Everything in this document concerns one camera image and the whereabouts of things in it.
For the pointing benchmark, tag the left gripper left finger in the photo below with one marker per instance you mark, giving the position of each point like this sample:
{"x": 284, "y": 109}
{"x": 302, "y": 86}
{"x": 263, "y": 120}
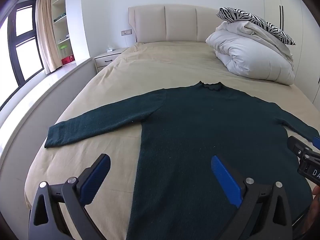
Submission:
{"x": 46, "y": 220}

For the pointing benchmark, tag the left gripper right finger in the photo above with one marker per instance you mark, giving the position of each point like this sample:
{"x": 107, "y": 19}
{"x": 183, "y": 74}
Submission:
{"x": 263, "y": 211}

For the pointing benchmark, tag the dark green knit sweater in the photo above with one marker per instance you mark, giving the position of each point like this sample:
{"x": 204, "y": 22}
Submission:
{"x": 176, "y": 195}

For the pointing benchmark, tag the person's right hand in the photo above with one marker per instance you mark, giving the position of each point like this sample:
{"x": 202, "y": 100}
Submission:
{"x": 314, "y": 207}

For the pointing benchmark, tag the white folded duvet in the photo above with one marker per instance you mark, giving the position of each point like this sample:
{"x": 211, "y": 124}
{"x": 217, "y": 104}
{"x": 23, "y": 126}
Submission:
{"x": 248, "y": 50}

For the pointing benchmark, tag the beige curtain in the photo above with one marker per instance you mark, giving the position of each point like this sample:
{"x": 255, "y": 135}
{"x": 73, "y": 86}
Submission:
{"x": 45, "y": 36}

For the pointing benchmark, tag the red storage box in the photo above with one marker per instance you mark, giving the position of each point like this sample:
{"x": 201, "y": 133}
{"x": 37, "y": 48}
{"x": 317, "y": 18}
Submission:
{"x": 68, "y": 59}

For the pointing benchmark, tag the white wardrobe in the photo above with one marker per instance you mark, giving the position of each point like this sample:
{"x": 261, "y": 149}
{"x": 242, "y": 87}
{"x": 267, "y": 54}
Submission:
{"x": 295, "y": 19}

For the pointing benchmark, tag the black framed window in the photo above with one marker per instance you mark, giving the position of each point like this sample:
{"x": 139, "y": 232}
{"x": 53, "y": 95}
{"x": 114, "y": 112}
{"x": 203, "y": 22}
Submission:
{"x": 20, "y": 55}

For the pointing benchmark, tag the white bedside table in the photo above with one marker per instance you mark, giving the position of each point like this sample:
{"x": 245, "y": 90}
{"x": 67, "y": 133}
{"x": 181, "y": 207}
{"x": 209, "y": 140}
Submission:
{"x": 104, "y": 59}

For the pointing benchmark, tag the zebra print pillow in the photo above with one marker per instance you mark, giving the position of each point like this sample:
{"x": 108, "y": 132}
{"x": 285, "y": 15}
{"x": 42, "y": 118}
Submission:
{"x": 232, "y": 15}

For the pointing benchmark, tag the beige bed sheet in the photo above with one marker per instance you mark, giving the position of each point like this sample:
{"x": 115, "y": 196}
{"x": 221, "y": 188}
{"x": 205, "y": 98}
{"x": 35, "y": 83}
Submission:
{"x": 141, "y": 69}

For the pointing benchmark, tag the beige upholstered headboard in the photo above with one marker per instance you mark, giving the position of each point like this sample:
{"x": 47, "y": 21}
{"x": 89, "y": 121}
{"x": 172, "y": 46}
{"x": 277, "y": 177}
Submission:
{"x": 172, "y": 22}

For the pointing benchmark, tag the white open bookshelf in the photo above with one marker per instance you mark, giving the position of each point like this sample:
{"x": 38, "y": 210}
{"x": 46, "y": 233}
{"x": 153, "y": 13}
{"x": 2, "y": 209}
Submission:
{"x": 60, "y": 28}

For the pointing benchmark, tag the wall power socket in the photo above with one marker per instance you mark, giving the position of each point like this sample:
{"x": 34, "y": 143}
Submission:
{"x": 126, "y": 32}

